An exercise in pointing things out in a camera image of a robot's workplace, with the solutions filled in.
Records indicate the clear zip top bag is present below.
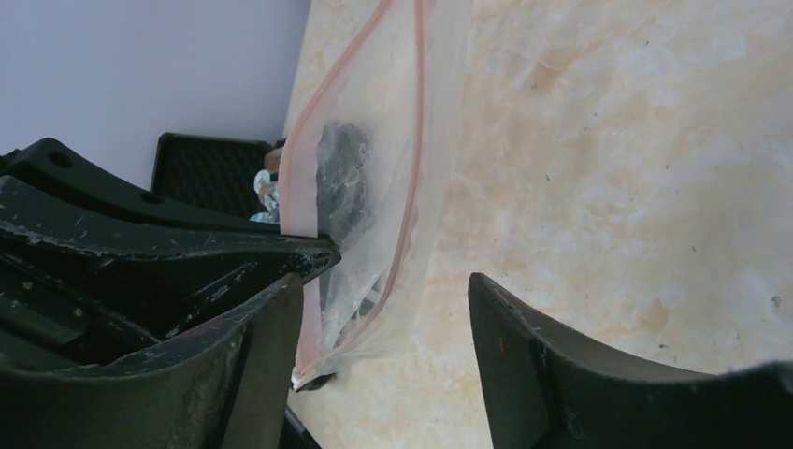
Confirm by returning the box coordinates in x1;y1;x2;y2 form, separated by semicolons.
279;1;472;391

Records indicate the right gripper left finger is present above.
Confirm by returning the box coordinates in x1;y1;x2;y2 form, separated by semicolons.
1;138;340;448

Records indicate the black open tool case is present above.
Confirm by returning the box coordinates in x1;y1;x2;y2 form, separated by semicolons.
151;133;285;219

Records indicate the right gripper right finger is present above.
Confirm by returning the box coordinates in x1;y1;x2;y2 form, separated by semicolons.
468;273;792;448

